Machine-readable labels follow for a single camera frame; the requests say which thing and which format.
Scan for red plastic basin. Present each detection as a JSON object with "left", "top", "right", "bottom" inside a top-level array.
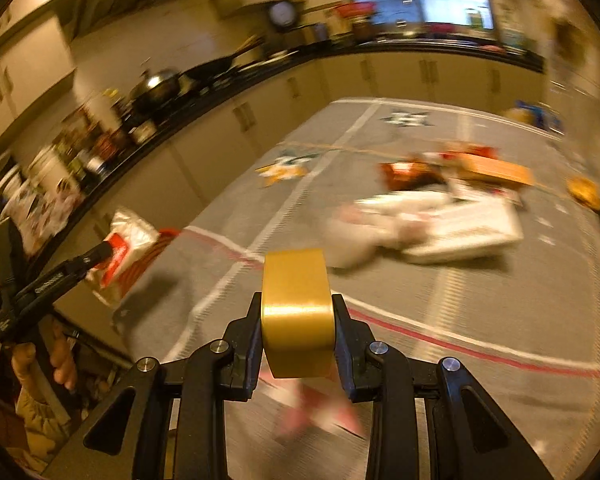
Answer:
[{"left": 332, "top": 1, "right": 376, "bottom": 18}]

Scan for black appliance with round dial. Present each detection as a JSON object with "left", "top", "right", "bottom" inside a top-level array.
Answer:
[{"left": 267, "top": 0, "right": 301, "bottom": 31}]

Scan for white electric kettle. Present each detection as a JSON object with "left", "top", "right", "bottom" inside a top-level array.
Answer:
[{"left": 27, "top": 147, "right": 76, "bottom": 186}]

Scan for sauce bottle with red label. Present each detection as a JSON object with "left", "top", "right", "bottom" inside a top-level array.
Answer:
[{"left": 92, "top": 127, "right": 126, "bottom": 161}]

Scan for person's left hand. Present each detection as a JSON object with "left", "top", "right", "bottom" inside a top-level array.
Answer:
[{"left": 11, "top": 319, "right": 80, "bottom": 396}]

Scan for red and white plastic bag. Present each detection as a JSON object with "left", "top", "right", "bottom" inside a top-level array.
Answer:
[{"left": 82, "top": 207, "right": 181, "bottom": 308}]

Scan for yellow tape roll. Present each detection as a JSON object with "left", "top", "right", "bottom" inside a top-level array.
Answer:
[{"left": 260, "top": 248, "right": 337, "bottom": 380}]

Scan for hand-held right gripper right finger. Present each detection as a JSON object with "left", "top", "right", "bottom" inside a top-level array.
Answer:
[{"left": 331, "top": 294, "right": 553, "bottom": 480}]

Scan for black kitchen countertop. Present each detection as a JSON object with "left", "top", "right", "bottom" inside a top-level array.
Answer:
[{"left": 0, "top": 40, "right": 548, "bottom": 286}]

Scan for red-brown snack packet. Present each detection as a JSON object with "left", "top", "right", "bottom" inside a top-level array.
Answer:
[{"left": 377, "top": 160, "right": 448, "bottom": 191}]

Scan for red flat packet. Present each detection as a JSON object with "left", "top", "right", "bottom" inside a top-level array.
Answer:
[{"left": 440, "top": 142, "right": 498, "bottom": 161}]

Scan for white flat box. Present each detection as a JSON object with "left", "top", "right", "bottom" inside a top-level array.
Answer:
[{"left": 400, "top": 200, "right": 523, "bottom": 263}]

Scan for steel wok with lid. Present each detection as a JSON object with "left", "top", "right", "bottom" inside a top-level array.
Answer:
[{"left": 130, "top": 67, "right": 186, "bottom": 106}]

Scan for grey printed blanket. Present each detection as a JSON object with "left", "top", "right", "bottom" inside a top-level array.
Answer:
[{"left": 112, "top": 97, "right": 600, "bottom": 480}]

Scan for yellow round object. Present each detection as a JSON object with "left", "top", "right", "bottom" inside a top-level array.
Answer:
[{"left": 567, "top": 177, "right": 600, "bottom": 211}]

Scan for white dish rack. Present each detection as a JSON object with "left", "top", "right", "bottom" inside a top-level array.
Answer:
[{"left": 0, "top": 155, "right": 23, "bottom": 211}]

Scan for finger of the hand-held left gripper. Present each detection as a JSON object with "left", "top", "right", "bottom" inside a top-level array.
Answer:
[{"left": 10, "top": 241, "right": 117, "bottom": 329}]

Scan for long orange cardboard box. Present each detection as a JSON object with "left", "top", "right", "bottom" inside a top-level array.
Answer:
[{"left": 450, "top": 152, "right": 536, "bottom": 188}]

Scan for person's left forearm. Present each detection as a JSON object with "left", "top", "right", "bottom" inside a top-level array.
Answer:
[{"left": 10, "top": 385, "right": 76, "bottom": 466}]

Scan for pile of clear plastic bags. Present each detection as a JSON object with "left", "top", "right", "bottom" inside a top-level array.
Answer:
[{"left": 0, "top": 180, "right": 83, "bottom": 256}]

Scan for white crumpled plastic bag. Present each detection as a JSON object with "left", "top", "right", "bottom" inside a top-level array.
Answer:
[{"left": 325, "top": 195, "right": 456, "bottom": 268}]

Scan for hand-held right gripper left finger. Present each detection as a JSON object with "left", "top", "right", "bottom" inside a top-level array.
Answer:
[{"left": 45, "top": 291, "right": 266, "bottom": 480}]

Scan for silver countertop appliance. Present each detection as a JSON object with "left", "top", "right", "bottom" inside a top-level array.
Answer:
[{"left": 290, "top": 25, "right": 331, "bottom": 48}]

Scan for beige lower kitchen cabinets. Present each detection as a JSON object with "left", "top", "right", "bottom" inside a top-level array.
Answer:
[{"left": 55, "top": 52, "right": 546, "bottom": 311}]

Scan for blue plastic bag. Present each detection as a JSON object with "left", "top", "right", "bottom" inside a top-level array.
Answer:
[{"left": 505, "top": 100, "right": 563, "bottom": 131}]

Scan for black frying pan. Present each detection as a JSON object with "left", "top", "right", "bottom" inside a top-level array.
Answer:
[{"left": 185, "top": 42, "right": 266, "bottom": 83}]

